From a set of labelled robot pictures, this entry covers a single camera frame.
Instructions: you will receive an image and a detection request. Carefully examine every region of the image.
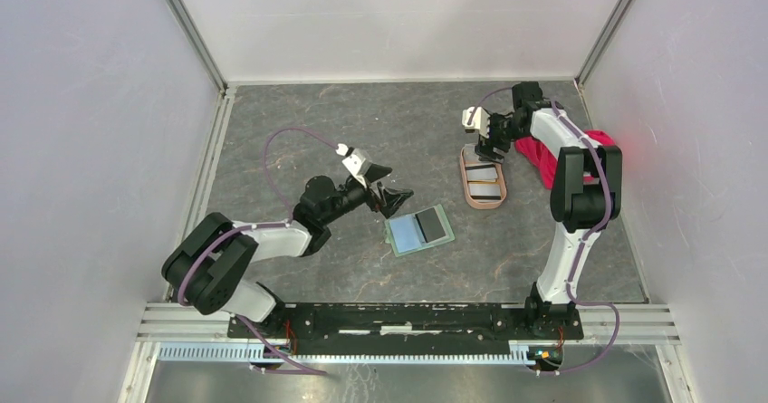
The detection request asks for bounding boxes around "aluminium frame rail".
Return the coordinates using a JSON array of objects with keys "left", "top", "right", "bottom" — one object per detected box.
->
[{"left": 120, "top": 0, "right": 697, "bottom": 403}]

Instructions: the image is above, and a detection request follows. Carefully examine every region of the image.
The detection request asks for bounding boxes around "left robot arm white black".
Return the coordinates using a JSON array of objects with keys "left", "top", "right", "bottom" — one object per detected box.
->
[{"left": 161, "top": 176, "right": 414, "bottom": 338}]

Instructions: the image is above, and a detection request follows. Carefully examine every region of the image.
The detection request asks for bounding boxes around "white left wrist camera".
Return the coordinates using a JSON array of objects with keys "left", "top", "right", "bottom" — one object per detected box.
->
[{"left": 335, "top": 143, "right": 371, "bottom": 188}]

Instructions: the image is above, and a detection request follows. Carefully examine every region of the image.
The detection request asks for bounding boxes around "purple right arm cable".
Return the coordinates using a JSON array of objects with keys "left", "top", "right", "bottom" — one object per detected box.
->
[{"left": 467, "top": 87, "right": 623, "bottom": 378}]

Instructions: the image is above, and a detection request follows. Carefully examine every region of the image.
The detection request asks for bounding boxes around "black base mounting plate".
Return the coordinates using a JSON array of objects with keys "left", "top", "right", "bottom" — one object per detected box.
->
[{"left": 227, "top": 302, "right": 584, "bottom": 356}]

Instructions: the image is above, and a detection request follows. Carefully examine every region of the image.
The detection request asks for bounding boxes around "silver card with black stripe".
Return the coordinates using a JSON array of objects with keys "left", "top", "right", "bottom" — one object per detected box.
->
[{"left": 468, "top": 182, "right": 503, "bottom": 201}]

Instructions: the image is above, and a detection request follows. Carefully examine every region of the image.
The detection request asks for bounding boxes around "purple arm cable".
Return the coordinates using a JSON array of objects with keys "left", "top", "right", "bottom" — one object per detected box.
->
[
  {"left": 177, "top": 126, "right": 341, "bottom": 378},
  {"left": 467, "top": 87, "right": 623, "bottom": 378}
]

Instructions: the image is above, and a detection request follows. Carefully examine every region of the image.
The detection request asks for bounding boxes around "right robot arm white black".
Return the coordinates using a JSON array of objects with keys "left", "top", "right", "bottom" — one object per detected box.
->
[{"left": 462, "top": 82, "right": 622, "bottom": 338}]

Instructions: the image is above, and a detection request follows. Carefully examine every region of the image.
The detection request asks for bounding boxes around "black credit card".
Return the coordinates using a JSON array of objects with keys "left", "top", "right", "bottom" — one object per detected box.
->
[{"left": 415, "top": 206, "right": 446, "bottom": 243}]

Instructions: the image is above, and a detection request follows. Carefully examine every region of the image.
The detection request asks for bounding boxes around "crumpled red cloth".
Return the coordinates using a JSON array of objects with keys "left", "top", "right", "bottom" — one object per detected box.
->
[{"left": 514, "top": 130, "right": 615, "bottom": 190}]

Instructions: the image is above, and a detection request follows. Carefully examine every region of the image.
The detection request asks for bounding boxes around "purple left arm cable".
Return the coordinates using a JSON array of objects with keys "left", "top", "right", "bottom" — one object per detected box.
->
[{"left": 177, "top": 126, "right": 341, "bottom": 378}]

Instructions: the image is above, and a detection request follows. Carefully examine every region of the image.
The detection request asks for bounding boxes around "pink oval card tray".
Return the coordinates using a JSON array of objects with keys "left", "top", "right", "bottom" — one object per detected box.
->
[{"left": 459, "top": 144, "right": 507, "bottom": 210}]

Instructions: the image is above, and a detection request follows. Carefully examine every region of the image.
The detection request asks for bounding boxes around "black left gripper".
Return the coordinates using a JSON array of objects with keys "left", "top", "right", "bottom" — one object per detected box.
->
[{"left": 321, "top": 164, "right": 413, "bottom": 225}]

